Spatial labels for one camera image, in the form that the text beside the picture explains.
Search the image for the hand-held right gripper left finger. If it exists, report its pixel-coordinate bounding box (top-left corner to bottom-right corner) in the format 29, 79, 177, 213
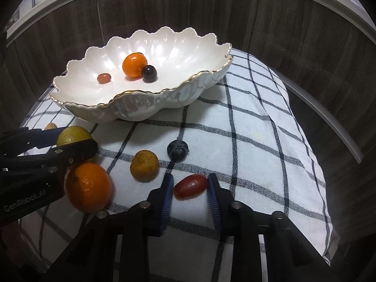
38, 174, 174, 282

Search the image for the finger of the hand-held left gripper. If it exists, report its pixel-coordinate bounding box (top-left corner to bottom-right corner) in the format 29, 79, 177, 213
0, 139, 99, 174
0, 126, 68, 157

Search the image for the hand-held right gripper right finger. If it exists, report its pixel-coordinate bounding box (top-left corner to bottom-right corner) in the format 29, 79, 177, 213
206, 173, 336, 282

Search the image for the yellow-green plum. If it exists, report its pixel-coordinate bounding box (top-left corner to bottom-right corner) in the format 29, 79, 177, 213
56, 125, 97, 168

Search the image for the orange tangerine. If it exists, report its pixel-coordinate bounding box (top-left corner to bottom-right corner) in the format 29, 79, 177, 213
122, 52, 148, 79
64, 161, 113, 213

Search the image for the dark purple grape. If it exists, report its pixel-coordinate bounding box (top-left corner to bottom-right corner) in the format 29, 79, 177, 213
142, 65, 157, 83

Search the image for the white scalloped ceramic bowl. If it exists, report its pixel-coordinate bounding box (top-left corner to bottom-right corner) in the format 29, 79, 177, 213
49, 26, 234, 122

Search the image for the brownish yellow kumquat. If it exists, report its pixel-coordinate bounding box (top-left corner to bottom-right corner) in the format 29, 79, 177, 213
130, 150, 159, 182

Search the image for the blueberry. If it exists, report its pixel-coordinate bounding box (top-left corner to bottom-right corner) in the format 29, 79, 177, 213
167, 140, 190, 161

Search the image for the black white checked cloth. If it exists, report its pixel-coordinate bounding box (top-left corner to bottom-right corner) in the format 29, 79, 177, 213
18, 47, 335, 282

